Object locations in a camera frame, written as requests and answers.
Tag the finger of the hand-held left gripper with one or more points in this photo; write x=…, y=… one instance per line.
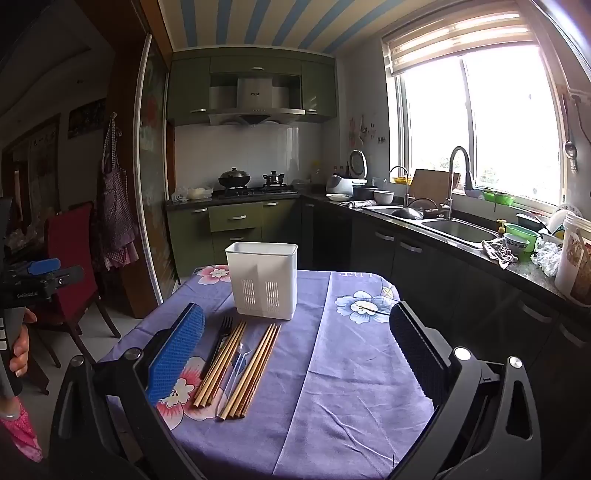
x=44, y=266
x=69, y=276

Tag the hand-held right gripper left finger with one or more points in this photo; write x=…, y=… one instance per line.
x=178, y=350

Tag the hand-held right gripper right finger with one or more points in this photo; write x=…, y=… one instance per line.
x=415, y=353

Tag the black plastic fork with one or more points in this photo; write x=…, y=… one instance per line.
x=221, y=337

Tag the clear plastic spoon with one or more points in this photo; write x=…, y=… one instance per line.
x=243, y=350

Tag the white plastic utensil holder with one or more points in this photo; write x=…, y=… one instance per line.
x=277, y=272

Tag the person's left forearm pink sleeve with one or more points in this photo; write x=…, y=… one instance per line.
x=18, y=429

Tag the person's left hand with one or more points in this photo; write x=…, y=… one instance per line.
x=21, y=344

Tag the red wooden chair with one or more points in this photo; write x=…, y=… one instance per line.
x=69, y=249

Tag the purple floral tablecloth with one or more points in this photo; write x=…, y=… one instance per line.
x=332, y=369

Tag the dark base cabinets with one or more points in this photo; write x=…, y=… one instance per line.
x=415, y=267

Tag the checked hanging apron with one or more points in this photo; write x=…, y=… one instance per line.
x=115, y=203

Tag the patterned dish rag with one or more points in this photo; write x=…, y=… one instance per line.
x=498, y=253

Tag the dark pan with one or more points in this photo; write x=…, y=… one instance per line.
x=407, y=213

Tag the green base cabinet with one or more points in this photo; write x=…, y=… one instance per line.
x=235, y=219

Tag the patterned ceramic bowl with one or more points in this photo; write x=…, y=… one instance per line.
x=516, y=242

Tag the white plastic bag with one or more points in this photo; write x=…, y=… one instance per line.
x=194, y=193

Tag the yellow soap pump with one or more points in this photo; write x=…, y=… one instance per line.
x=501, y=226

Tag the small steel faucet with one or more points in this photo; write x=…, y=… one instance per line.
x=406, y=196

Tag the white bowl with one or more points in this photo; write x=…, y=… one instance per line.
x=383, y=197

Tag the crumpled clear plastic bag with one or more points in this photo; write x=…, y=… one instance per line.
x=547, y=258

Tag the green plastic container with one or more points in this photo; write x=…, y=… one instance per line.
x=526, y=230

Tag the dark cooking pot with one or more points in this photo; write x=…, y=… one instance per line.
x=364, y=193

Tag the wooden cutting board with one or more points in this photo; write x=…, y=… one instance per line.
x=431, y=184

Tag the blue bowl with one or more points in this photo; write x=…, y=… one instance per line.
x=473, y=192

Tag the tall steel faucet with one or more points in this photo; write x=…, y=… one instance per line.
x=449, y=184

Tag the white plate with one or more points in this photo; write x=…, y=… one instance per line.
x=338, y=197

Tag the green plastic basin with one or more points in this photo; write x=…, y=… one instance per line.
x=498, y=198

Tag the white plastic bucket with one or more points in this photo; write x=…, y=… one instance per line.
x=570, y=267

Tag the black gas stove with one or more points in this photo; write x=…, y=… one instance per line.
x=258, y=191

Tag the black wok with lid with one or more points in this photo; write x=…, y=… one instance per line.
x=234, y=177

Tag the white rice cooker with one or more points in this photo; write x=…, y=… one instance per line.
x=340, y=184

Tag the white dish in rack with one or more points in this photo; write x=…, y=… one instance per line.
x=558, y=219

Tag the small black pot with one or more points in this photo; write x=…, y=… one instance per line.
x=274, y=178

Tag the kitchen window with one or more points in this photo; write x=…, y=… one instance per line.
x=508, y=115

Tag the steel range hood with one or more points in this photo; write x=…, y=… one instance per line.
x=254, y=99

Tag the hanging steel ladle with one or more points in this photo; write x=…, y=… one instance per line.
x=571, y=150

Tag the green upper kitchen cabinets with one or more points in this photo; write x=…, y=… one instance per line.
x=318, y=87

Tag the striped window blind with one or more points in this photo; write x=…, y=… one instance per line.
x=457, y=39

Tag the dark wall picture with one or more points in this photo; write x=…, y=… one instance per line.
x=87, y=117

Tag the wall stickers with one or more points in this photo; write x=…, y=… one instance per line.
x=364, y=131

